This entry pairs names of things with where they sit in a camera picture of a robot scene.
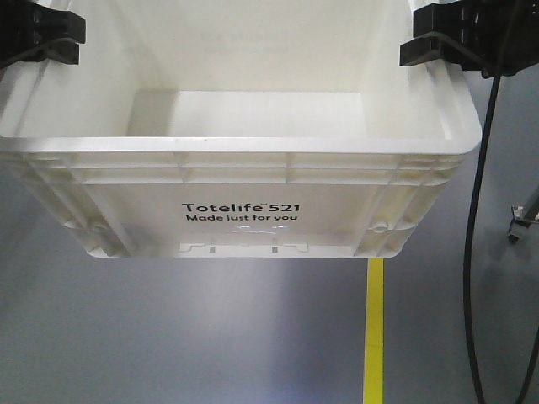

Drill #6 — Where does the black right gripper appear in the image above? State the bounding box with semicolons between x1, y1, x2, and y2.
399;1;538;76

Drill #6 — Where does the white plastic tote crate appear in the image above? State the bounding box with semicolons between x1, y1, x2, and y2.
1;1;481;258

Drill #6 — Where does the black cable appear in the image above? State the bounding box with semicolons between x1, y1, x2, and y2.
462;0;523;404
513;294;539;404

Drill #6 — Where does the metal stand caster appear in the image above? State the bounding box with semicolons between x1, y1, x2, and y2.
507;188;538;244

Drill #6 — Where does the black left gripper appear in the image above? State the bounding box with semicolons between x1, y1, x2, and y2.
1;1;86;69

